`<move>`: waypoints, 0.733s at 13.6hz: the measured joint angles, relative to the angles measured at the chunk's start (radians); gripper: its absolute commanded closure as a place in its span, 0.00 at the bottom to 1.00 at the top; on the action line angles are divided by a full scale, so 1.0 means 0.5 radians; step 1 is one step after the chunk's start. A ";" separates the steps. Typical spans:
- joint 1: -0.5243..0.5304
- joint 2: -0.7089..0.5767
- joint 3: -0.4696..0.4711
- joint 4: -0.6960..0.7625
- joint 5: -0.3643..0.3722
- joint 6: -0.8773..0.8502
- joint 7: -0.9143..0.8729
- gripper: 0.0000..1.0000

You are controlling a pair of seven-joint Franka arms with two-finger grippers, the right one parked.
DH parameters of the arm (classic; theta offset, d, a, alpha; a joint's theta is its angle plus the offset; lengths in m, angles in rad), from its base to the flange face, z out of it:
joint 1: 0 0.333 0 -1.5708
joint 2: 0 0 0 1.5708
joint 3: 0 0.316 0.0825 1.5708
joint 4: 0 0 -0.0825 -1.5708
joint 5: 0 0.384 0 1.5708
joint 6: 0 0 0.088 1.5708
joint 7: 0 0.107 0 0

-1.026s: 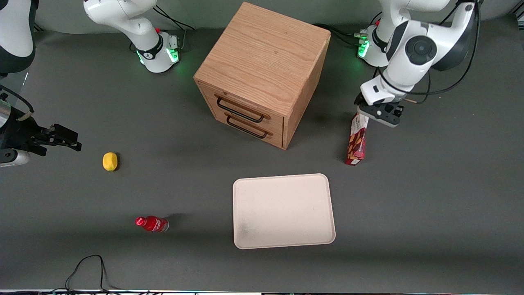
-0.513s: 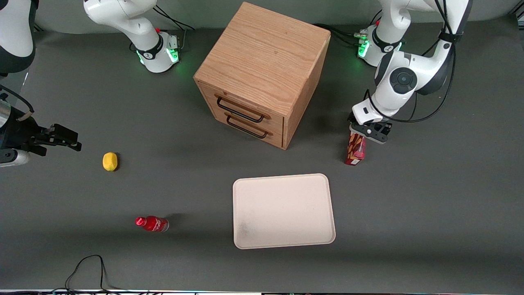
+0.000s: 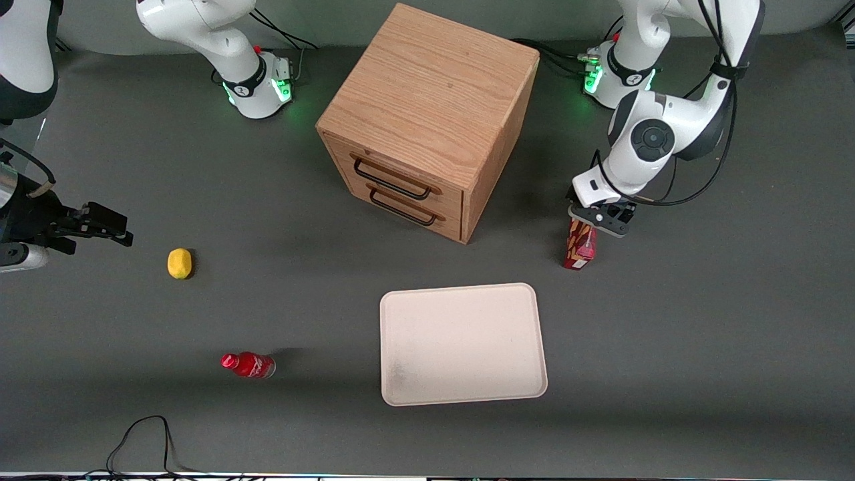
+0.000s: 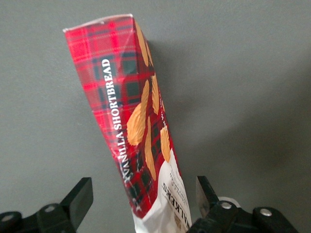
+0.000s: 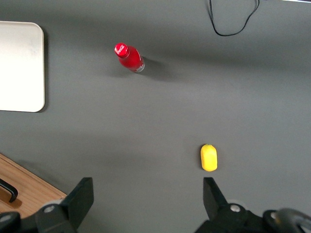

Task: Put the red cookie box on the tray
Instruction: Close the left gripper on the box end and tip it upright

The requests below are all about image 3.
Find red cookie box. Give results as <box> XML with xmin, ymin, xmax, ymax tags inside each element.
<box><xmin>563</xmin><ymin>217</ymin><xmax>598</xmax><ymax>270</ymax></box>

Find cream plastic tray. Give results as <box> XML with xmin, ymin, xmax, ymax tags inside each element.
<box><xmin>379</xmin><ymin>283</ymin><xmax>548</xmax><ymax>407</ymax></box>

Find yellow lemon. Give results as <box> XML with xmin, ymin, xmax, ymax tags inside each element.
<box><xmin>167</xmin><ymin>248</ymin><xmax>194</xmax><ymax>280</ymax></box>

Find wooden drawer front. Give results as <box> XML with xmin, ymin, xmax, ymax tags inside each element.
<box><xmin>333</xmin><ymin>171</ymin><xmax>464</xmax><ymax>243</ymax></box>
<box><xmin>323</xmin><ymin>134</ymin><xmax>464</xmax><ymax>216</ymax></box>

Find wooden two-drawer cabinet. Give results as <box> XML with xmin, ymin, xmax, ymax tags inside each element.
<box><xmin>315</xmin><ymin>3</ymin><xmax>540</xmax><ymax>245</ymax></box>

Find red soda bottle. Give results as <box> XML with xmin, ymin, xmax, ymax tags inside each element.
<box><xmin>220</xmin><ymin>351</ymin><xmax>277</xmax><ymax>379</ymax></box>

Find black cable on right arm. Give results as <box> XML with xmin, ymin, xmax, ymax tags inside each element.
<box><xmin>0</xmin><ymin>139</ymin><xmax>57</xmax><ymax>198</ymax></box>

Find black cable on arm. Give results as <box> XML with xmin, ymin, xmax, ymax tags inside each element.
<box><xmin>0</xmin><ymin>139</ymin><xmax>57</xmax><ymax>198</ymax></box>
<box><xmin>590</xmin><ymin>0</ymin><xmax>741</xmax><ymax>208</ymax></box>

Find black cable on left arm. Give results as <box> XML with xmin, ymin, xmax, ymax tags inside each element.
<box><xmin>590</xmin><ymin>0</ymin><xmax>741</xmax><ymax>208</ymax></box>

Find black left arm base cables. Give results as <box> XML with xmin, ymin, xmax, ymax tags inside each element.
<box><xmin>511</xmin><ymin>13</ymin><xmax>625</xmax><ymax>76</ymax></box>

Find black arm base cables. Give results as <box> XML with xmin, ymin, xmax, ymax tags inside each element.
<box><xmin>250</xmin><ymin>8</ymin><xmax>319</xmax><ymax>82</ymax></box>
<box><xmin>511</xmin><ymin>13</ymin><xmax>625</xmax><ymax>76</ymax></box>

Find black metal drawer handle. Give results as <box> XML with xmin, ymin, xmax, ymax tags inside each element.
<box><xmin>367</xmin><ymin>184</ymin><xmax>446</xmax><ymax>226</ymax></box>
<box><xmin>352</xmin><ymin>155</ymin><xmax>443</xmax><ymax>200</ymax></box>

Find black looped table-edge cable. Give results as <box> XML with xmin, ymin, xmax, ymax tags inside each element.
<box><xmin>106</xmin><ymin>415</ymin><xmax>201</xmax><ymax>479</ymax></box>

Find black right arm base cables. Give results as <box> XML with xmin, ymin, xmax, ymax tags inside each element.
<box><xmin>250</xmin><ymin>8</ymin><xmax>319</xmax><ymax>82</ymax></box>

